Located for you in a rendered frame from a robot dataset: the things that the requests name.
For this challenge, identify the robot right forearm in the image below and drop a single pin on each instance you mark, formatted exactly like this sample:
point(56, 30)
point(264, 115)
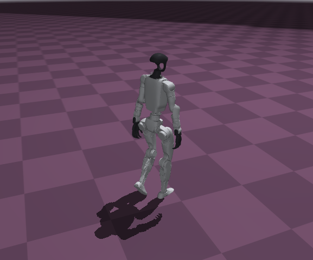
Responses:
point(176, 120)

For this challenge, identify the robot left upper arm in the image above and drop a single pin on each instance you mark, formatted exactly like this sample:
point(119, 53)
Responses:
point(141, 89)

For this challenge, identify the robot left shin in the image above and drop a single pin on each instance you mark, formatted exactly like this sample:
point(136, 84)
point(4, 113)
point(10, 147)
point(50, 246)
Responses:
point(146, 168)

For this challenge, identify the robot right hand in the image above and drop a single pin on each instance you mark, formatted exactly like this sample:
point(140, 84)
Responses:
point(178, 139)

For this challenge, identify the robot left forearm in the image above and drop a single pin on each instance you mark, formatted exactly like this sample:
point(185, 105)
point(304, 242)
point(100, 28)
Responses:
point(137, 111)

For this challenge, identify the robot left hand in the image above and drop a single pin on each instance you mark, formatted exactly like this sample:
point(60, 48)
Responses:
point(135, 129)

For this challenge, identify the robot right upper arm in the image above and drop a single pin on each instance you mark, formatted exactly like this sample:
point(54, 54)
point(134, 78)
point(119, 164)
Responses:
point(169, 88)

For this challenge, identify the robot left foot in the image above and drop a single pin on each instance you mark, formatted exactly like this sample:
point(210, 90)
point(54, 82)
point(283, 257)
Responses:
point(140, 188)

